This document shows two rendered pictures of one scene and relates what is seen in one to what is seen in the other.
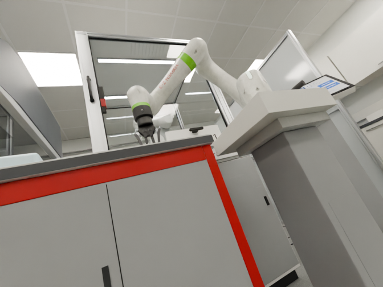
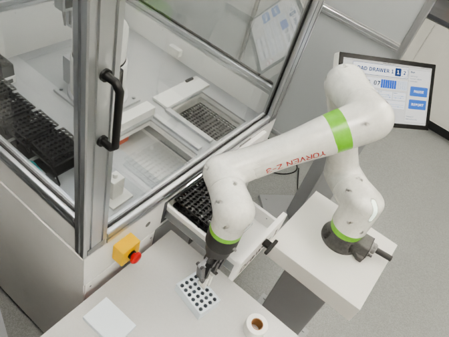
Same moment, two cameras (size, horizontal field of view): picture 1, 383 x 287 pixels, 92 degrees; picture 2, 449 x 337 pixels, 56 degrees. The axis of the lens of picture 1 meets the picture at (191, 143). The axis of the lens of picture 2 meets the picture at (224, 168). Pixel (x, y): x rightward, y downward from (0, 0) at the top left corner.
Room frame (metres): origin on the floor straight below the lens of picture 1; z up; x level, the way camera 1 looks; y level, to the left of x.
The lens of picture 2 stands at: (0.28, 0.69, 2.00)
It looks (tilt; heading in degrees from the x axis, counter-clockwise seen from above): 43 degrees down; 320
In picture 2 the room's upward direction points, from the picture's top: 19 degrees clockwise
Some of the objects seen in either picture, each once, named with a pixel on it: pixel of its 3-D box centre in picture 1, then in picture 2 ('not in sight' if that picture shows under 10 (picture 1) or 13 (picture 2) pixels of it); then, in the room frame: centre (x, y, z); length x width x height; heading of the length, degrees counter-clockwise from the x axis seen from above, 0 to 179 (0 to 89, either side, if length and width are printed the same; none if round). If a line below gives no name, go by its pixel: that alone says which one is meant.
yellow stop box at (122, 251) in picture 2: not in sight; (126, 249); (0.95, 0.39, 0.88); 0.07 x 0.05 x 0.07; 116
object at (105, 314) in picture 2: not in sight; (109, 321); (0.79, 0.48, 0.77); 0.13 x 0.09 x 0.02; 26
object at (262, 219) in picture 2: not in sight; (210, 209); (1.03, 0.06, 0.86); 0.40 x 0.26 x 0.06; 26
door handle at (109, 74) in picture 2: (89, 87); (111, 116); (0.91, 0.48, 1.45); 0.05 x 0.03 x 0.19; 26
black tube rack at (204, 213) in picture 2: not in sight; (213, 210); (1.02, 0.06, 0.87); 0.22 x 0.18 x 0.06; 26
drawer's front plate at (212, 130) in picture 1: (195, 138); (258, 245); (0.84, -0.03, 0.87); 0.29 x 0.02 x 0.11; 116
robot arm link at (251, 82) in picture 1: (254, 91); (355, 208); (0.81, -0.38, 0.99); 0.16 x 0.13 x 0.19; 167
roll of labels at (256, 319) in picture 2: not in sight; (255, 326); (0.62, 0.08, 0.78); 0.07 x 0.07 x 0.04
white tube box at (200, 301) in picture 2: not in sight; (197, 294); (0.78, 0.21, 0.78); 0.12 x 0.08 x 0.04; 15
